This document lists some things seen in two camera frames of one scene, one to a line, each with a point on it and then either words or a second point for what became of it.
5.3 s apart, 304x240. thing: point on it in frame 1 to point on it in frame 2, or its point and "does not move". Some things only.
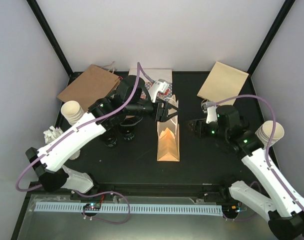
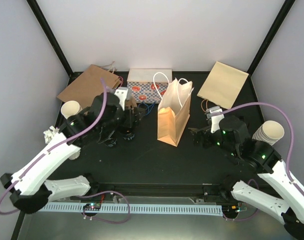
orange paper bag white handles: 168,135 to 174,108
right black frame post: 249,89 does not move
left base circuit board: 92,206 does not move
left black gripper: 162,117 to 128,121
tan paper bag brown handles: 222,83 does not move
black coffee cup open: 127,130 does not move
